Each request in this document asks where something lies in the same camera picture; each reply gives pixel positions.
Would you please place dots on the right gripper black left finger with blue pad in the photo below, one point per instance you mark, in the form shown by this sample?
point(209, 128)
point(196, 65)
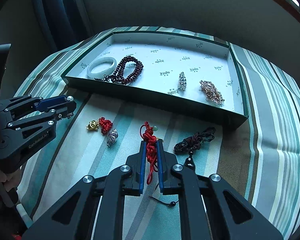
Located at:
point(93, 207)

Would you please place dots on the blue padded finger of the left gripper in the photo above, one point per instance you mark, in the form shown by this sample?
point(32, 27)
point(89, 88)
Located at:
point(18, 107)

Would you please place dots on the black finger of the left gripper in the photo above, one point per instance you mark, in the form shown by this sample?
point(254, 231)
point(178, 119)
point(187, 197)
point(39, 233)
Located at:
point(36, 115)

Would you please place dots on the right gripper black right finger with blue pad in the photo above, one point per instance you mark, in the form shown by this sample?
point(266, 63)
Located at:
point(209, 207)

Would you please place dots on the white jade bangle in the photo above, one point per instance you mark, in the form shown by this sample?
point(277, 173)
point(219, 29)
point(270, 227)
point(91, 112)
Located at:
point(101, 67)

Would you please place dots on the red knot gold charm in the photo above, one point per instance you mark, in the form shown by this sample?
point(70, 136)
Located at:
point(147, 134)

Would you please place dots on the pearl rhinestone flower brooch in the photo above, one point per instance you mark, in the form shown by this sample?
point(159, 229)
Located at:
point(211, 92)

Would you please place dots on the silver rhinestone brooch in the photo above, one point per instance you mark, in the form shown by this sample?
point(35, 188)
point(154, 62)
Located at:
point(182, 82)

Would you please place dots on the person's left hand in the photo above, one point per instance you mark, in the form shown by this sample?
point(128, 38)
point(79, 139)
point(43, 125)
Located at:
point(10, 180)

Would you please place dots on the red knot gold silver charms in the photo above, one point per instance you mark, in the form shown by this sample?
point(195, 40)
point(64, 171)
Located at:
point(106, 127)

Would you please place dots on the striped teal bed cover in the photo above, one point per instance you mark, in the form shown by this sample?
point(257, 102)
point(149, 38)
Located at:
point(260, 159)

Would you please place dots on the dark blue curtain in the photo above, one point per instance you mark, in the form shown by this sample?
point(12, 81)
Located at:
point(62, 22)

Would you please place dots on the dark green shallow box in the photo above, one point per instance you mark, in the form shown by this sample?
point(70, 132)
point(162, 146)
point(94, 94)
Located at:
point(164, 56)

